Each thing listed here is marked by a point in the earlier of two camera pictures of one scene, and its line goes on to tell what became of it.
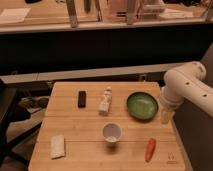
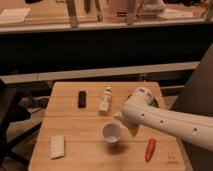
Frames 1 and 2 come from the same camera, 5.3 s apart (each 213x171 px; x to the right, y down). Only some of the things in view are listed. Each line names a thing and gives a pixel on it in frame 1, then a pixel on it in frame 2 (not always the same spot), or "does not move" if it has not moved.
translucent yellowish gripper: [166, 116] → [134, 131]
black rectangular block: [82, 99] does not move
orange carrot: [151, 143] does not move
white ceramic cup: [112, 131] does not move
